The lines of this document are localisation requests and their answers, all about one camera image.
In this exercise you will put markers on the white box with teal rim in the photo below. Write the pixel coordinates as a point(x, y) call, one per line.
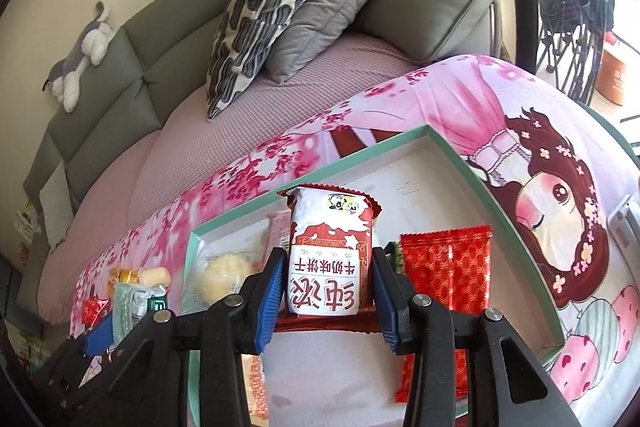
point(425, 177)

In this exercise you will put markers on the clear yellow pastry packet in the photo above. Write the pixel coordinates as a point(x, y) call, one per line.
point(130, 277)

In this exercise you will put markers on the grey-green sofa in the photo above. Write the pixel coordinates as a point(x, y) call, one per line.
point(100, 107)

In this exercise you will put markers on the black and cream patterned pillow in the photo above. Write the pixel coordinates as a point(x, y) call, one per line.
point(260, 12)

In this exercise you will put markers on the red and white biscuit packet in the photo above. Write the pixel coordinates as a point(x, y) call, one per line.
point(325, 277)

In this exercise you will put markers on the clear packet with pale pastry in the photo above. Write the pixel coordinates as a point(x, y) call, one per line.
point(220, 279)

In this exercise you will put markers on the pink checked sofa cover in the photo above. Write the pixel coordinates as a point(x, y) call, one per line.
point(225, 157)

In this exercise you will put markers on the pink cartoon printed blanket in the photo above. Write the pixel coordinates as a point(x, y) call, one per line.
point(550, 157)

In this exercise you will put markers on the grey white plush dog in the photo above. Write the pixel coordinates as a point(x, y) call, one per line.
point(85, 49)

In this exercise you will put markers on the light grey pillow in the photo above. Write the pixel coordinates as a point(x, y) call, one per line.
point(55, 207)

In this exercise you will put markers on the large red patterned snack packet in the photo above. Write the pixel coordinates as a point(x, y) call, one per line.
point(450, 272)

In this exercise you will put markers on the dark green snack packet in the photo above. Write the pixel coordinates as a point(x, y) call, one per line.
point(397, 257)

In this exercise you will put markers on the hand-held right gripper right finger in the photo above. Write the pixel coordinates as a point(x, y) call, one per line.
point(385, 302)

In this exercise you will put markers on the pale green snack packet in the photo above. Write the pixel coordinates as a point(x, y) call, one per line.
point(127, 312)

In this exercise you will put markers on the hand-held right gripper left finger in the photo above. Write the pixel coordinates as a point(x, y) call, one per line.
point(267, 302)

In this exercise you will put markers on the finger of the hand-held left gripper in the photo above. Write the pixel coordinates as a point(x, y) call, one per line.
point(97, 337)

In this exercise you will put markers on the orange bucket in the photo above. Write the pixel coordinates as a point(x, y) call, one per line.
point(614, 74)

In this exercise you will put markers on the small red snack packet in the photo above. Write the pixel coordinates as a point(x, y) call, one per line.
point(92, 312)

